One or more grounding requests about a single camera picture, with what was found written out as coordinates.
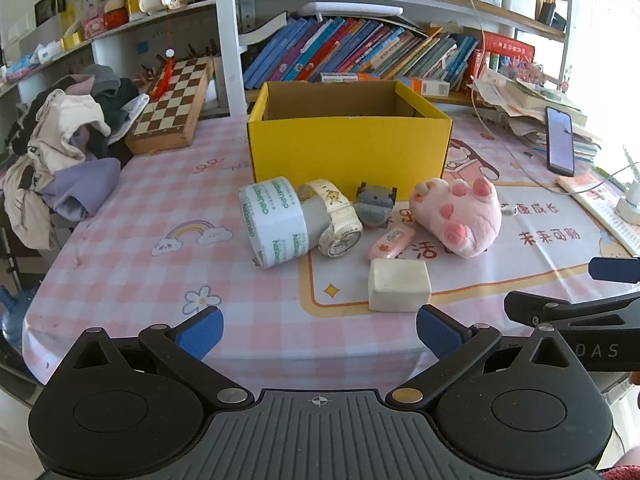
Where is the small pink case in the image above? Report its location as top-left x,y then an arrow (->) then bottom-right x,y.
368,224 -> 417,262

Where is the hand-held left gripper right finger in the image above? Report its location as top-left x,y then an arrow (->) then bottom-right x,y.
385,304 -> 587,408

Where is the white charging cable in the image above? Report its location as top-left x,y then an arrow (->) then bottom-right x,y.
447,0 -> 640,196

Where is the lavender garment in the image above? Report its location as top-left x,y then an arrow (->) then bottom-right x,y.
42,157 -> 122,221

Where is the black standing smartphone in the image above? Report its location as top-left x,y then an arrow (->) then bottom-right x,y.
545,106 -> 575,177

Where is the pink checked tablecloth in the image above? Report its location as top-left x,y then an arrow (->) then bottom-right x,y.
22,105 -> 640,396

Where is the row of colourful books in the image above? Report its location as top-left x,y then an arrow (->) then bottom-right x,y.
242,16 -> 481,92

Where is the white bar lamp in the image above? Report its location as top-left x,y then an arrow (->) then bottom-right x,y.
299,2 -> 405,19

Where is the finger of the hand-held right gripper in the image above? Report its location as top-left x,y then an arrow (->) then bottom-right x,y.
503,290 -> 640,331
589,256 -> 640,283

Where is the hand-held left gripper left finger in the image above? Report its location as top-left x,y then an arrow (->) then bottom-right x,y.
60,305 -> 256,408

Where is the wooden chessboard box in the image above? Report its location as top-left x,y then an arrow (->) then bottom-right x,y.
125,56 -> 216,156

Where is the small grey toy robot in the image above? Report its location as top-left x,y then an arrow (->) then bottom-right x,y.
354,181 -> 398,229

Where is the yellow cardboard box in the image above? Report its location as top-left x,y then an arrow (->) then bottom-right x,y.
246,80 -> 453,186

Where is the red book set box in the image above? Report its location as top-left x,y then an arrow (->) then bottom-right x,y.
481,31 -> 536,73

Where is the pink plush paw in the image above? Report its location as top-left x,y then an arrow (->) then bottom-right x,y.
409,176 -> 502,259

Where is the person's dark red clothing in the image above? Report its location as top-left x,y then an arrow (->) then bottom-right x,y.
600,450 -> 640,480

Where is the red tassel ornament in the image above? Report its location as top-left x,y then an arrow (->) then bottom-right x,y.
151,48 -> 177,100

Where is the stack of papers and books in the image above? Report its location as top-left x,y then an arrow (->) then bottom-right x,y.
470,62 -> 603,163

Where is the red and white figurine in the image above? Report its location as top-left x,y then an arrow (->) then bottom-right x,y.
102,0 -> 130,28

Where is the wall poster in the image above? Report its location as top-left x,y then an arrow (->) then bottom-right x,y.
591,0 -> 636,36

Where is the white green-printed tape roll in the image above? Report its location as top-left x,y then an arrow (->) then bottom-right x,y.
238,176 -> 307,268

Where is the white plug-in device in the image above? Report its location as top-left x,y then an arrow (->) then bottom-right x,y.
614,180 -> 640,226

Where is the white garment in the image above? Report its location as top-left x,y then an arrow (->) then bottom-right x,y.
2,89 -> 112,251

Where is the white shelf unit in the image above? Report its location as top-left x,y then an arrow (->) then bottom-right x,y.
0,0 -> 571,121

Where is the orange and white carton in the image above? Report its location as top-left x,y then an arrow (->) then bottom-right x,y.
397,77 -> 451,97

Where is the white power adapter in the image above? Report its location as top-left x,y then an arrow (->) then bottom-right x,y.
367,258 -> 432,313

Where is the white wristwatch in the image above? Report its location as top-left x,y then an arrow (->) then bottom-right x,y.
297,179 -> 363,259

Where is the blue water bottle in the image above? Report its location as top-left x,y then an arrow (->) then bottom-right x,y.
0,284 -> 37,356

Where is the black box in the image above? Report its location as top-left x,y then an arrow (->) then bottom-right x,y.
537,1 -> 568,31

